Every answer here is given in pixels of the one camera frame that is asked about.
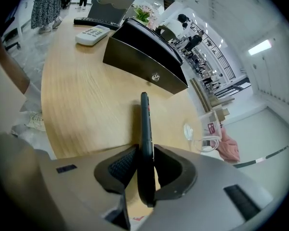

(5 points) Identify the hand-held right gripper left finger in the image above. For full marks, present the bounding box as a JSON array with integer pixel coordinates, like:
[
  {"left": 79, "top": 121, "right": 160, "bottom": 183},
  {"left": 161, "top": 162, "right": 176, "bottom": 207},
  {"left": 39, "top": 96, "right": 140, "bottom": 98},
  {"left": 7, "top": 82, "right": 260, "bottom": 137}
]
[{"left": 35, "top": 144, "right": 139, "bottom": 231}]

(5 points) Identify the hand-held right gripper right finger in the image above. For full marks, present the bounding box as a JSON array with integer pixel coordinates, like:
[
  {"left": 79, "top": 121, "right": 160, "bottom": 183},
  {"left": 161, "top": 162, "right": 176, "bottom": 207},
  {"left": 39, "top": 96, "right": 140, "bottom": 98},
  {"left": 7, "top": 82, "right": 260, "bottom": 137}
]
[{"left": 144, "top": 144, "right": 274, "bottom": 231}]

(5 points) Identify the slim black remote control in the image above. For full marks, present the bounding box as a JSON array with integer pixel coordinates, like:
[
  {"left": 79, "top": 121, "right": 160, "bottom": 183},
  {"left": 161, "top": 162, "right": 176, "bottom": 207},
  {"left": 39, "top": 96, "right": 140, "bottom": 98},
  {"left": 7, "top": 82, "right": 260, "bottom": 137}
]
[{"left": 137, "top": 91, "right": 158, "bottom": 208}]

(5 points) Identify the black storage box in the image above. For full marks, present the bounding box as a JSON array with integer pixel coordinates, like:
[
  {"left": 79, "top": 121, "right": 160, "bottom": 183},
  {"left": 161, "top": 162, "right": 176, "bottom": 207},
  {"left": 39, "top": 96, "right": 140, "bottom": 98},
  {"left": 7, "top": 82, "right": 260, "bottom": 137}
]
[{"left": 102, "top": 17, "right": 189, "bottom": 95}]

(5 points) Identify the white remote control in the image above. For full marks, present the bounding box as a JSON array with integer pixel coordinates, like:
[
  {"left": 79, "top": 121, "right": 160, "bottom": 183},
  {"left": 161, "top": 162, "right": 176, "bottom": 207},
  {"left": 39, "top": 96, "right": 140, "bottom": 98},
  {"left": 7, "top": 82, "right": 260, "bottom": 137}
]
[{"left": 75, "top": 25, "right": 111, "bottom": 46}]

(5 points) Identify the long black remote control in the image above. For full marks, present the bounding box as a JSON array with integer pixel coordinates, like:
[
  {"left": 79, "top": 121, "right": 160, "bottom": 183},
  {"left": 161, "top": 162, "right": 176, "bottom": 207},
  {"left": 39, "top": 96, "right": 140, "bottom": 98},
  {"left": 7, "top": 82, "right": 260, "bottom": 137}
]
[{"left": 73, "top": 16, "right": 121, "bottom": 31}]

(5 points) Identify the pink cloth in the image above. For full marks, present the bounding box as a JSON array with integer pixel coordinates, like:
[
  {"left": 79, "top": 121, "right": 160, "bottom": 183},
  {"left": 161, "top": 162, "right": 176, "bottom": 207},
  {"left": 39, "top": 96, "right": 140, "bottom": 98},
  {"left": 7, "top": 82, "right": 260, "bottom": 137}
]
[{"left": 216, "top": 126, "right": 241, "bottom": 164}]

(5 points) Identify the clear glass mug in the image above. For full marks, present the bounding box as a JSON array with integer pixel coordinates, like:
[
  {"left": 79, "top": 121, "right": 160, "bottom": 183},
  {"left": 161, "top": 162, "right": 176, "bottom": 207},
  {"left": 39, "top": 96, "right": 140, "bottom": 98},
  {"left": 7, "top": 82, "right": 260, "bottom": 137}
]
[{"left": 183, "top": 110, "right": 223, "bottom": 153}]

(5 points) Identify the person's white shoe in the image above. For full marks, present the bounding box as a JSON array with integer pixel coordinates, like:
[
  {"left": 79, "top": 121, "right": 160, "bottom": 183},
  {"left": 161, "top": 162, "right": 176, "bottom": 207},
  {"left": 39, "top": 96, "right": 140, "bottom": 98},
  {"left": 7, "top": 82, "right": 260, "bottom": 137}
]
[{"left": 10, "top": 110, "right": 48, "bottom": 137}]

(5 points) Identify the person's leg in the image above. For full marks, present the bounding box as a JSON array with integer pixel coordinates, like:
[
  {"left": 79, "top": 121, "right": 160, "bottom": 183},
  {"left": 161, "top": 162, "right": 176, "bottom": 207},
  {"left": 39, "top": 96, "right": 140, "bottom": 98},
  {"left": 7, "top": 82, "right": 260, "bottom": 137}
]
[{"left": 0, "top": 39, "right": 43, "bottom": 114}]

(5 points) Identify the black metal railing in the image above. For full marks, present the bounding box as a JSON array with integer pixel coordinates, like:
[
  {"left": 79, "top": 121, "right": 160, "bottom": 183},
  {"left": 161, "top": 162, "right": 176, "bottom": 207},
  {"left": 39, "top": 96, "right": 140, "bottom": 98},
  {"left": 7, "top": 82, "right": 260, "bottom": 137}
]
[{"left": 189, "top": 20, "right": 237, "bottom": 82}]

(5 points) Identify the rectangular ceiling lamp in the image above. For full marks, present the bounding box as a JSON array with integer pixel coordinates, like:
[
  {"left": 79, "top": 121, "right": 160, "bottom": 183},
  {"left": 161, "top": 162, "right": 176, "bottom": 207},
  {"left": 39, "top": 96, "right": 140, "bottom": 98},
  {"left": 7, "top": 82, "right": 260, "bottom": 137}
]
[{"left": 248, "top": 39, "right": 273, "bottom": 56}]

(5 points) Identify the grey metal file holder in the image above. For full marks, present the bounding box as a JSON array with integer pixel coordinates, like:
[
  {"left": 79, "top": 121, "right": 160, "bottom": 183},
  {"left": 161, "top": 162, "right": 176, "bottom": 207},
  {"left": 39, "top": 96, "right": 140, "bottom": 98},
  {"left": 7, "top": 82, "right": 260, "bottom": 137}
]
[{"left": 86, "top": 0, "right": 135, "bottom": 25}]

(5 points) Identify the pink flower bouquet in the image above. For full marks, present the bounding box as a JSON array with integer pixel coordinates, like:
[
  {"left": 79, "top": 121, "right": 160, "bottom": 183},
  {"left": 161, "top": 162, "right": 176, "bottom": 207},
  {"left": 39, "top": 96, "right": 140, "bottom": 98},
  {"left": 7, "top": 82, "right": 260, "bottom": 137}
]
[{"left": 133, "top": 4, "right": 161, "bottom": 31}]

